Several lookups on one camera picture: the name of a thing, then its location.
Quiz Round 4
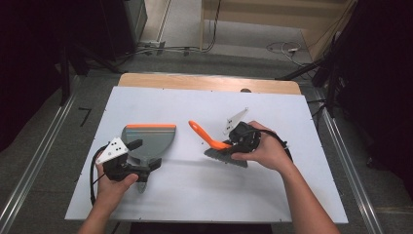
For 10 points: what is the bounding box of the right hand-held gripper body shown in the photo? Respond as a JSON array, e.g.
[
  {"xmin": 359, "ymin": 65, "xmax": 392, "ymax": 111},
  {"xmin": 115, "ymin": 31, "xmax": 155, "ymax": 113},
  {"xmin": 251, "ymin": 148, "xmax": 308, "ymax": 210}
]
[{"xmin": 223, "ymin": 107, "xmax": 261, "ymax": 153}]

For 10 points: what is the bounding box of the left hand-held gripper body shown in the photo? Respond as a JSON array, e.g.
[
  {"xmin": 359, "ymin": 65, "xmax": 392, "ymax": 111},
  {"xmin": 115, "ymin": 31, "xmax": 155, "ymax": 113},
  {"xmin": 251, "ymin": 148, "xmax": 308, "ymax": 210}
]
[{"xmin": 95, "ymin": 136, "xmax": 151, "ymax": 183}]

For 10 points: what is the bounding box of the grey dustpan with orange edge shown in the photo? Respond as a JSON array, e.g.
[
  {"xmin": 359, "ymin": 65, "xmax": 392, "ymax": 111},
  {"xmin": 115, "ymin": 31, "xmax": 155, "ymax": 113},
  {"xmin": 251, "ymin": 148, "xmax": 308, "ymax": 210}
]
[{"xmin": 121, "ymin": 123, "xmax": 177, "ymax": 195}]

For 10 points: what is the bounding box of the orange-handled grey brush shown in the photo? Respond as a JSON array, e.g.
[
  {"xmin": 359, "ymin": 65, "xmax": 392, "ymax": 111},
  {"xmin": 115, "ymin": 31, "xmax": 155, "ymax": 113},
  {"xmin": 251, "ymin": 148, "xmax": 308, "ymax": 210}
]
[{"xmin": 188, "ymin": 120, "xmax": 249, "ymax": 169}]

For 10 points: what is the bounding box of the person's right hand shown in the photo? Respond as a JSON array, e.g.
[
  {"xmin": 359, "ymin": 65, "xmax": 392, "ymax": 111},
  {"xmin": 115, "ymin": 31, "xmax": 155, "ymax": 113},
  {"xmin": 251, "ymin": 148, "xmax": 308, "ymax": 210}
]
[{"xmin": 231, "ymin": 120, "xmax": 294, "ymax": 174}]

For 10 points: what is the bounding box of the person's left hand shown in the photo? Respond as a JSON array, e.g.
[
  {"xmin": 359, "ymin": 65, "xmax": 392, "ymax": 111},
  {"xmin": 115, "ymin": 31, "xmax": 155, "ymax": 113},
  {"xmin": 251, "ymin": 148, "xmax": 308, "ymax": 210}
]
[{"xmin": 94, "ymin": 164, "xmax": 139, "ymax": 209}]

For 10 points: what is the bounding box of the white board cover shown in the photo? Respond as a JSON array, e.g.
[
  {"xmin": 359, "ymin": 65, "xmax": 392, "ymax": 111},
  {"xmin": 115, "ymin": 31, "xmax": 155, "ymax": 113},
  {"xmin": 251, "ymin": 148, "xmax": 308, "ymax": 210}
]
[{"xmin": 64, "ymin": 85, "xmax": 350, "ymax": 225}]

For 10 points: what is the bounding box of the wooden table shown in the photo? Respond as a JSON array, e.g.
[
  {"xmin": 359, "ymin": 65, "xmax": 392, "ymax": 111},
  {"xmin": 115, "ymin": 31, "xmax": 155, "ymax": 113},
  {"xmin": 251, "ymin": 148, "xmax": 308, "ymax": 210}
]
[{"xmin": 117, "ymin": 72, "xmax": 303, "ymax": 96}]

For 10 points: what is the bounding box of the black metal stand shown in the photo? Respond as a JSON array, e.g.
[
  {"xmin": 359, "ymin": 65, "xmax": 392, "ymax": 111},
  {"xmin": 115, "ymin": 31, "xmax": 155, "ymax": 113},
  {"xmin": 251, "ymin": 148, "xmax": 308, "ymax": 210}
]
[
  {"xmin": 57, "ymin": 40, "xmax": 126, "ymax": 106},
  {"xmin": 275, "ymin": 32, "xmax": 345, "ymax": 119}
]

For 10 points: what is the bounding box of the grey power strip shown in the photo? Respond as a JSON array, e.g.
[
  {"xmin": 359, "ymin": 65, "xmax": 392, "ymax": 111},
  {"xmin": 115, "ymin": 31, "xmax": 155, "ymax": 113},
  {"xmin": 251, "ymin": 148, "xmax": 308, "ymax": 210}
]
[{"xmin": 137, "ymin": 39, "xmax": 167, "ymax": 57}]

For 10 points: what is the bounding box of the dark curtain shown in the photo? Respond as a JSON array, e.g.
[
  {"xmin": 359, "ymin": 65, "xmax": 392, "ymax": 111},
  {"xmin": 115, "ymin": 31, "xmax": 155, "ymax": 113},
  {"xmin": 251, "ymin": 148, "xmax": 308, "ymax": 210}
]
[
  {"xmin": 334, "ymin": 0, "xmax": 413, "ymax": 199},
  {"xmin": 0, "ymin": 0, "xmax": 135, "ymax": 154}
]

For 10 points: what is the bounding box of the dark grey cabinet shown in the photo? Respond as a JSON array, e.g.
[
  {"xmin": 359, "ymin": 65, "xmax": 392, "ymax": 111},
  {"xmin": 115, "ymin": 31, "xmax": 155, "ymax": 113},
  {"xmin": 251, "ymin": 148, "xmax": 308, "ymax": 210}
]
[{"xmin": 122, "ymin": 0, "xmax": 149, "ymax": 45}]

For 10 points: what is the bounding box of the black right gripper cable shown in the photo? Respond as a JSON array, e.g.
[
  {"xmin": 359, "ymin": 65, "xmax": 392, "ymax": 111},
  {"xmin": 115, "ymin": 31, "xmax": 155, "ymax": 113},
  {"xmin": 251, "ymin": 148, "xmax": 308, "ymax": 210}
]
[{"xmin": 257, "ymin": 129, "xmax": 294, "ymax": 164}]

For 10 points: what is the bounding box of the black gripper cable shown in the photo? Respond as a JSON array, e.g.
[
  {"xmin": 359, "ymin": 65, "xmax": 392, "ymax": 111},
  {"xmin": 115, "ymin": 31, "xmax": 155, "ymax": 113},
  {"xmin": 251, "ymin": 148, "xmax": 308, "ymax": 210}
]
[
  {"xmin": 257, "ymin": 129, "xmax": 294, "ymax": 164},
  {"xmin": 89, "ymin": 146, "xmax": 109, "ymax": 208}
]

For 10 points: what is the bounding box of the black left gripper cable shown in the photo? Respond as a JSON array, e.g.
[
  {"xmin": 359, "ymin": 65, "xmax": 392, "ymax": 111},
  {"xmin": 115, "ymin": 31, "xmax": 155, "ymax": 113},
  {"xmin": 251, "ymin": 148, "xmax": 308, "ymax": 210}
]
[{"xmin": 89, "ymin": 146, "xmax": 109, "ymax": 208}]

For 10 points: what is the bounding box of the metal floor rail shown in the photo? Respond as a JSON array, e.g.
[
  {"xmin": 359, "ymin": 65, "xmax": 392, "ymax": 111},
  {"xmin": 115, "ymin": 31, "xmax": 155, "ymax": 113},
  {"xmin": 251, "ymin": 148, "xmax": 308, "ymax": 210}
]
[
  {"xmin": 0, "ymin": 75, "xmax": 81, "ymax": 234},
  {"xmin": 316, "ymin": 97, "xmax": 385, "ymax": 234}
]

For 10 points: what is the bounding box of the white floor cable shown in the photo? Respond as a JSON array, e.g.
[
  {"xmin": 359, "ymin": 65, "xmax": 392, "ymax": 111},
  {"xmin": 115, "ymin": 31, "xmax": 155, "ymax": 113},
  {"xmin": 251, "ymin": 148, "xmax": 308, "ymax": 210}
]
[{"xmin": 266, "ymin": 40, "xmax": 314, "ymax": 67}]

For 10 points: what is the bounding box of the grey floor cable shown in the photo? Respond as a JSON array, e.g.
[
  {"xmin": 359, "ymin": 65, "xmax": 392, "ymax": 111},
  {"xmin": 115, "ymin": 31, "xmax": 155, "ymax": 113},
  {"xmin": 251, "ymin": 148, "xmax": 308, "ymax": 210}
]
[{"xmin": 121, "ymin": 44, "xmax": 203, "ymax": 59}]

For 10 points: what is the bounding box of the black hanging cable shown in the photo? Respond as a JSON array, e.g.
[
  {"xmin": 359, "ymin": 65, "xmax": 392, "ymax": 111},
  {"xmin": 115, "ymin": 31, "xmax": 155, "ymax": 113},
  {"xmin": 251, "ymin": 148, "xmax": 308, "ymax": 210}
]
[{"xmin": 200, "ymin": 0, "xmax": 223, "ymax": 54}]

